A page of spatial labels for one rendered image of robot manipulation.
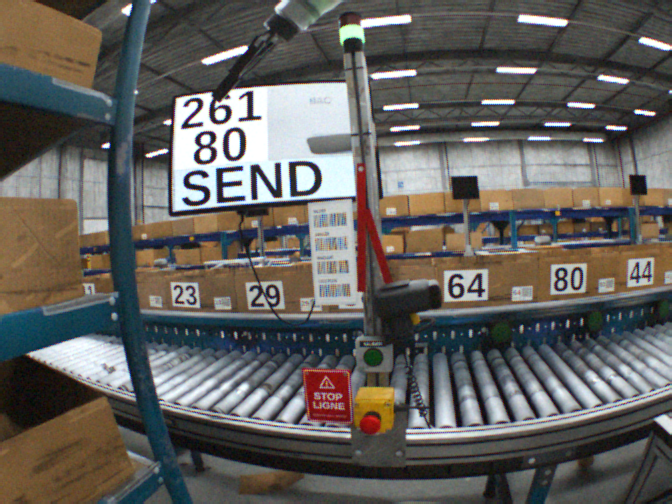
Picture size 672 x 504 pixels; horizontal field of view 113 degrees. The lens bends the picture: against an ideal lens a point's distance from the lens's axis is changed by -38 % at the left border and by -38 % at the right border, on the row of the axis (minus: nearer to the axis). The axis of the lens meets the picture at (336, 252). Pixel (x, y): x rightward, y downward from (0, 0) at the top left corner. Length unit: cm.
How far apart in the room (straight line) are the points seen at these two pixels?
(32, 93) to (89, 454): 34
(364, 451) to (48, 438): 64
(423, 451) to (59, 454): 68
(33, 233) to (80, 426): 19
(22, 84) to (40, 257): 16
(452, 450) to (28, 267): 79
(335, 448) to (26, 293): 69
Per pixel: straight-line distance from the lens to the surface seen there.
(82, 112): 36
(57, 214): 37
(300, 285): 134
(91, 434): 39
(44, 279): 36
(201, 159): 82
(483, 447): 82
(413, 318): 64
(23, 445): 35
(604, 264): 146
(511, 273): 130
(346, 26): 79
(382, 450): 80
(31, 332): 31
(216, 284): 151
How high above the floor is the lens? 118
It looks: 3 degrees down
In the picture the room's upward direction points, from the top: 4 degrees counter-clockwise
